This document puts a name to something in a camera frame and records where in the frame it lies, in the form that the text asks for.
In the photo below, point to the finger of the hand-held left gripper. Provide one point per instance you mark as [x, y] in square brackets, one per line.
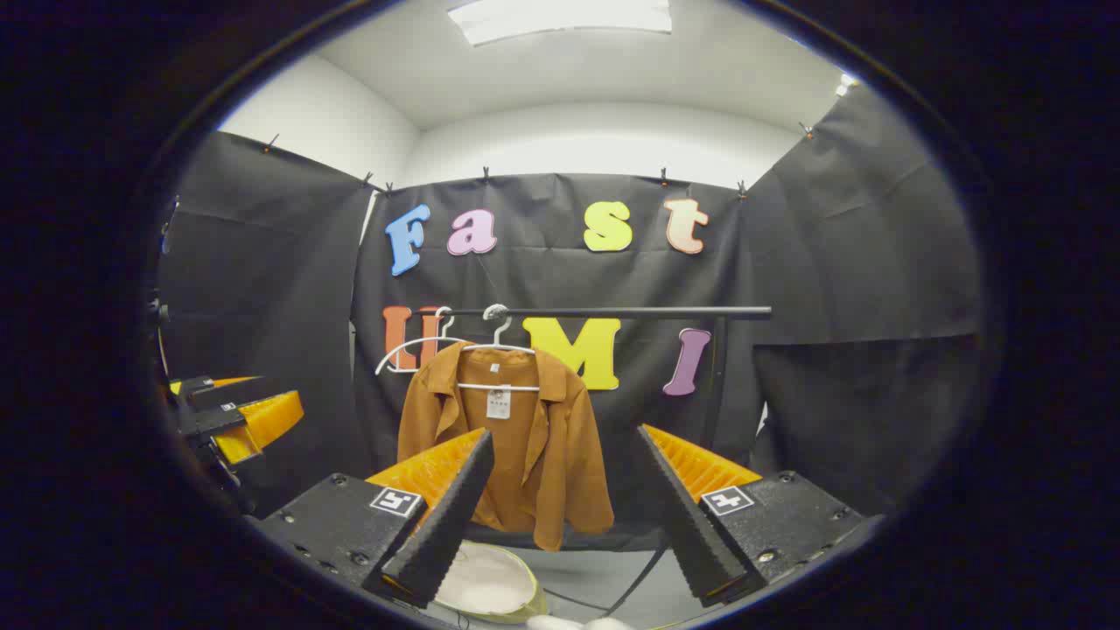
[236, 392]
[262, 420]

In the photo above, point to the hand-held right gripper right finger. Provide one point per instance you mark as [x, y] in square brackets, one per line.
[691, 525]

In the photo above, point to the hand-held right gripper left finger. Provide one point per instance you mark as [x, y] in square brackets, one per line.
[455, 507]

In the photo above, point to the white laundry hamper yellow rim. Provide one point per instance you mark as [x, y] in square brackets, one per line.
[490, 582]

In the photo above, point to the brown shirt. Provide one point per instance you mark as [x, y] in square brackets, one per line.
[560, 472]

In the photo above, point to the white taped clothes hanger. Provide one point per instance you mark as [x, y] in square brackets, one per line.
[516, 388]

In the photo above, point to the white empty clothes hanger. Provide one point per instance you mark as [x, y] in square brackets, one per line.
[420, 341]

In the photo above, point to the black clothes rack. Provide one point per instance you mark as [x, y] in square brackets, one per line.
[612, 311]

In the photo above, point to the black backdrop cloth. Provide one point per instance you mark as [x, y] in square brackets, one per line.
[262, 262]

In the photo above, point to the silver tape wrap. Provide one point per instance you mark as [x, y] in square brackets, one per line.
[495, 311]

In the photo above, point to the row of black cloth clips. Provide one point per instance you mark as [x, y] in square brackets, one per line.
[486, 173]

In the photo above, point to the small ceiling light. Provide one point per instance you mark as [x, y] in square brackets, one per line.
[845, 85]

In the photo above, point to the large ceiling light panel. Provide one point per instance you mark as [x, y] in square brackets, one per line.
[560, 17]

